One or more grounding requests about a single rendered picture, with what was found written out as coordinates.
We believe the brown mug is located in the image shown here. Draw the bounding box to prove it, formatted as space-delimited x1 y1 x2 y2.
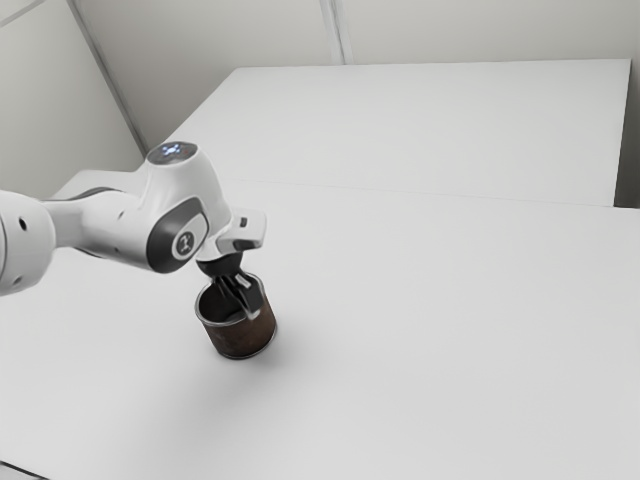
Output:
194 271 278 361

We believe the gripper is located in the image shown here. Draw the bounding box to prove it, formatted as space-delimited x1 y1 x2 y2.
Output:
195 250 262 321

